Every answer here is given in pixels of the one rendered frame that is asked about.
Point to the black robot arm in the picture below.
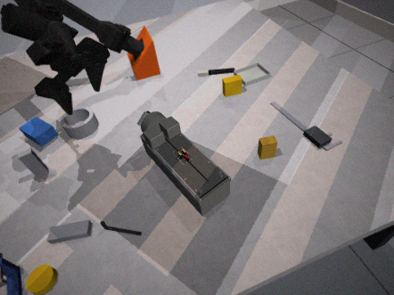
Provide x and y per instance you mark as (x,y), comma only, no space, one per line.
(40,21)

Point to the blue rectangular block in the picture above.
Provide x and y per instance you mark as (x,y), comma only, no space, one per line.
(38,131)

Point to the grey hollow cylinder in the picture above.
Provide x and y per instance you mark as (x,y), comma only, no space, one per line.
(84,129)

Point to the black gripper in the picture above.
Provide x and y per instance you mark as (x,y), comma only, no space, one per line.
(88,54)

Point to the yellow round disc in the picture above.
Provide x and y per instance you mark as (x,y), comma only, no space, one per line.
(41,280)

